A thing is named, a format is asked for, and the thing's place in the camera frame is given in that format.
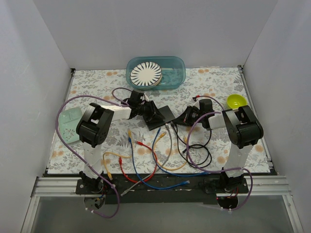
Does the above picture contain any black network switch box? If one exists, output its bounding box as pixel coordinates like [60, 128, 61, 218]
[145, 105, 175, 131]

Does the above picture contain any black ethernet cable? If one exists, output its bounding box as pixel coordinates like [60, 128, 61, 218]
[173, 123, 212, 156]
[170, 122, 212, 169]

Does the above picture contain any grey ethernet cable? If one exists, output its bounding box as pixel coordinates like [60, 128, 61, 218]
[121, 123, 173, 196]

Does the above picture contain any red ethernet cable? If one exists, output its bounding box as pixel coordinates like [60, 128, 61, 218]
[118, 140, 158, 183]

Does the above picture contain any yellow ethernet cable short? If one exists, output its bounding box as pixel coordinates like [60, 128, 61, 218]
[103, 151, 132, 181]

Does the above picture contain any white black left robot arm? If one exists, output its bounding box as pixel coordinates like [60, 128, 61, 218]
[76, 91, 165, 194]

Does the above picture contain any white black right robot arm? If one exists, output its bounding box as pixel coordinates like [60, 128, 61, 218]
[173, 99, 263, 193]

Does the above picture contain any lime green bowl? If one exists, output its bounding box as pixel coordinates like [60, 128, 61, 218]
[226, 94, 247, 109]

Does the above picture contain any white blue striped plate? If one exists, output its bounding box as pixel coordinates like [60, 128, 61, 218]
[130, 62, 162, 87]

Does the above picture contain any teal plastic container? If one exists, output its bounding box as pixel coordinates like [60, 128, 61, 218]
[126, 56, 186, 91]

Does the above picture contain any mint green plastic lid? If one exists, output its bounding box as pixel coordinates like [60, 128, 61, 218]
[58, 107, 82, 144]

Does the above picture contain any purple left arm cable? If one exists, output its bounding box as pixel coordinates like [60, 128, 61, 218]
[55, 87, 146, 218]

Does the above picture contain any yellow ethernet cable long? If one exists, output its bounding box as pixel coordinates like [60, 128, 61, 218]
[153, 132, 186, 172]

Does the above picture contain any aluminium frame rail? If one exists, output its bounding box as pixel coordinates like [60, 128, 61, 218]
[22, 174, 304, 233]

